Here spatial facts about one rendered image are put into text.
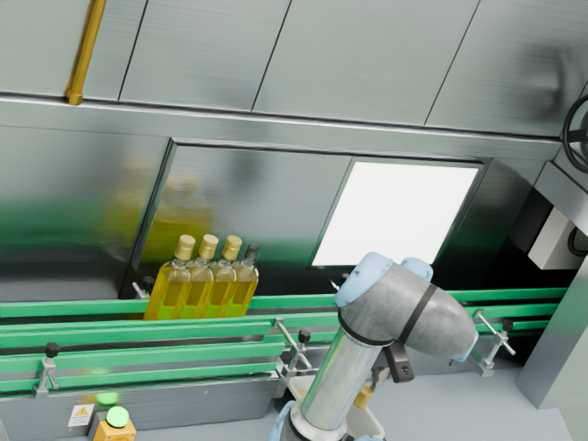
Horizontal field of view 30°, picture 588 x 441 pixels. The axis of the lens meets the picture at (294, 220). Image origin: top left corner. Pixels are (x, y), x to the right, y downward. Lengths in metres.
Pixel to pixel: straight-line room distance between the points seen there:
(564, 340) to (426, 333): 1.21
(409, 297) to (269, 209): 0.78
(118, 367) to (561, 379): 1.30
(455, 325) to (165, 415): 0.82
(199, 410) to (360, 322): 0.70
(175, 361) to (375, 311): 0.64
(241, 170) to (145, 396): 0.54
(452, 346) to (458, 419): 1.03
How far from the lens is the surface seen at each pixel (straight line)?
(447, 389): 3.02
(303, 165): 2.56
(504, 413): 3.05
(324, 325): 2.69
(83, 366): 2.30
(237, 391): 2.52
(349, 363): 2.00
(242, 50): 2.35
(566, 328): 3.04
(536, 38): 2.81
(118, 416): 2.34
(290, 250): 2.70
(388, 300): 1.88
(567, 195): 3.04
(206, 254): 2.40
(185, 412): 2.49
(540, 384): 3.12
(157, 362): 2.37
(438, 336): 1.89
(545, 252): 3.25
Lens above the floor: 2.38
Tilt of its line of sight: 28 degrees down
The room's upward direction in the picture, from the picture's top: 22 degrees clockwise
